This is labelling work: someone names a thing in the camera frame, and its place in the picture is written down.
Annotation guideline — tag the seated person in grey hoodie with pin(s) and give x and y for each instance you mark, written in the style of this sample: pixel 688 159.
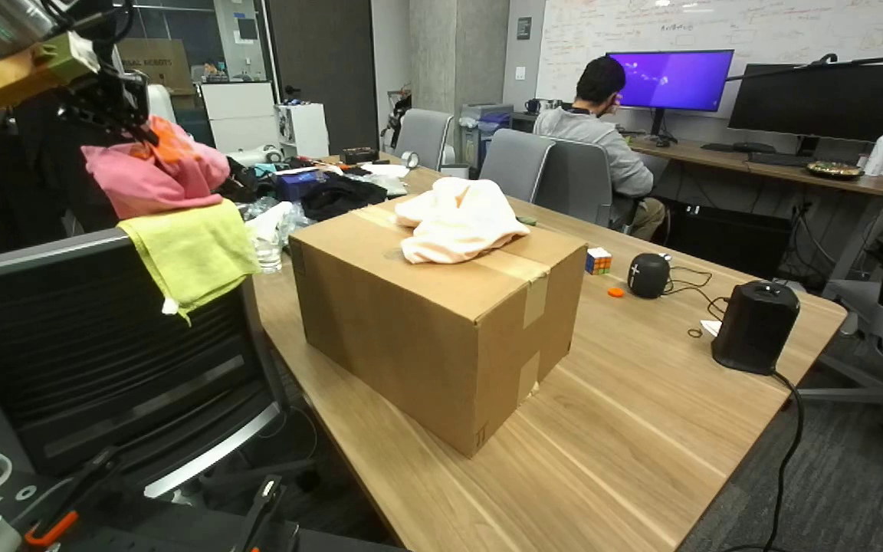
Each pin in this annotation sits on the seated person in grey hoodie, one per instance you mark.
pixel 606 142

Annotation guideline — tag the small black round speaker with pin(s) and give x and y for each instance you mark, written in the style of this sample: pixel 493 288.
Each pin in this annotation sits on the small black round speaker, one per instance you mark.
pixel 647 278

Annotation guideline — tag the white paper stack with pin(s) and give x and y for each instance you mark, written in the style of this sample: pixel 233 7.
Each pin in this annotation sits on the white paper stack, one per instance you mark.
pixel 385 171

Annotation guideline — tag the large black cylinder speaker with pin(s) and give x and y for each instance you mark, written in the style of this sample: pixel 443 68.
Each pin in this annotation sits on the large black cylinder speaker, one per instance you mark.
pixel 756 327

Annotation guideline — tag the black clothing pile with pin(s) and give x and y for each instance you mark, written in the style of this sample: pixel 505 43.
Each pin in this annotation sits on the black clothing pile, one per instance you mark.
pixel 345 193

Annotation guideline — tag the peach shirt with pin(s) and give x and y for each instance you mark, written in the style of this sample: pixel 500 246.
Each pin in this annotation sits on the peach shirt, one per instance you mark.
pixel 458 217

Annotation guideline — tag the pink and orange shirt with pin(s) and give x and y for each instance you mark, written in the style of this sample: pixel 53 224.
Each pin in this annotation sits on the pink and orange shirt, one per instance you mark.
pixel 155 180

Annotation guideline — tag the white plastic bottle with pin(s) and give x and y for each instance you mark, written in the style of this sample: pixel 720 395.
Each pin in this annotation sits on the white plastic bottle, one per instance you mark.
pixel 882 153

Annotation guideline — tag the colourful puzzle cube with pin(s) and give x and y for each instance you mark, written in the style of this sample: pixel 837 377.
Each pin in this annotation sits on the colourful puzzle cube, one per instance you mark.
pixel 599 259

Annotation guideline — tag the black hanging fabric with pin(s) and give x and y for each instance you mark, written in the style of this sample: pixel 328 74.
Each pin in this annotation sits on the black hanging fabric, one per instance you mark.
pixel 48 180

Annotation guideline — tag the purple lit monitor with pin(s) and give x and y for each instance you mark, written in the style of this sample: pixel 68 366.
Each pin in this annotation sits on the purple lit monitor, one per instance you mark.
pixel 688 79

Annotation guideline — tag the grey-framed mesh office chair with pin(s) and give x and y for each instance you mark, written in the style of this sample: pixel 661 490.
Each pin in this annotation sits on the grey-framed mesh office chair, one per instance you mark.
pixel 122 377

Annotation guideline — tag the brown cardboard box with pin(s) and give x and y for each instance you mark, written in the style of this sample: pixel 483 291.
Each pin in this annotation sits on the brown cardboard box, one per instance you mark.
pixel 429 339

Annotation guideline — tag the small orange piece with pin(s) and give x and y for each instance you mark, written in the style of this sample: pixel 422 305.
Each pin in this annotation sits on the small orange piece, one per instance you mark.
pixel 617 291

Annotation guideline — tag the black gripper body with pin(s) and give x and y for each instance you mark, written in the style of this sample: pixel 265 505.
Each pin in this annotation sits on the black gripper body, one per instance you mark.
pixel 84 102

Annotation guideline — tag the yellow cloth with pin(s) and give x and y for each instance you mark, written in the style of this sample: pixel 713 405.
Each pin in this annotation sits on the yellow cloth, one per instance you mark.
pixel 192 256

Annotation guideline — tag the white box appliance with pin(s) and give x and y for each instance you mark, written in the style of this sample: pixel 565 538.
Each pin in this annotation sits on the white box appliance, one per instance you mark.
pixel 308 131
pixel 240 116

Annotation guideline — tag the black computer monitor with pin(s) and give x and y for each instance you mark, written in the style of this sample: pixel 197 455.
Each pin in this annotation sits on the black computer monitor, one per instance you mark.
pixel 827 102

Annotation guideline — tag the wooden office desk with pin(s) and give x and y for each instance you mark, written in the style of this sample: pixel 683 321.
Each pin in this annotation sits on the wooden office desk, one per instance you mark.
pixel 767 168

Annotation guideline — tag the clear plastic bag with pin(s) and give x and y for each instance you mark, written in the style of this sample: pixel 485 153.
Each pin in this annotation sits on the clear plastic bag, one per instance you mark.
pixel 277 217

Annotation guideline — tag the round plate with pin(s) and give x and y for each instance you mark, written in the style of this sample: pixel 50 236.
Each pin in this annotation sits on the round plate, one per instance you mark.
pixel 834 168

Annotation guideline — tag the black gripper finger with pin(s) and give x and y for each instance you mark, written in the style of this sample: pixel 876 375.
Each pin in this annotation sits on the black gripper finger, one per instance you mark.
pixel 133 127

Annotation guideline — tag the cardboard carton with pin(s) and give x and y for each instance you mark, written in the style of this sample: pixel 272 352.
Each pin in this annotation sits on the cardboard carton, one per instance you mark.
pixel 165 65

